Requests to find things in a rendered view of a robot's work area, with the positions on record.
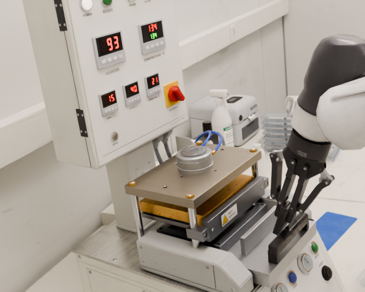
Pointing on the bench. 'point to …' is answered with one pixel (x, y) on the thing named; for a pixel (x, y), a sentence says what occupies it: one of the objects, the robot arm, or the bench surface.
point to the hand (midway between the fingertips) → (283, 218)
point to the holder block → (223, 241)
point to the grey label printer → (239, 117)
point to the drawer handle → (303, 221)
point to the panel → (318, 261)
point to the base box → (102, 275)
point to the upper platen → (160, 214)
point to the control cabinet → (110, 87)
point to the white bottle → (261, 161)
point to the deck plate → (126, 254)
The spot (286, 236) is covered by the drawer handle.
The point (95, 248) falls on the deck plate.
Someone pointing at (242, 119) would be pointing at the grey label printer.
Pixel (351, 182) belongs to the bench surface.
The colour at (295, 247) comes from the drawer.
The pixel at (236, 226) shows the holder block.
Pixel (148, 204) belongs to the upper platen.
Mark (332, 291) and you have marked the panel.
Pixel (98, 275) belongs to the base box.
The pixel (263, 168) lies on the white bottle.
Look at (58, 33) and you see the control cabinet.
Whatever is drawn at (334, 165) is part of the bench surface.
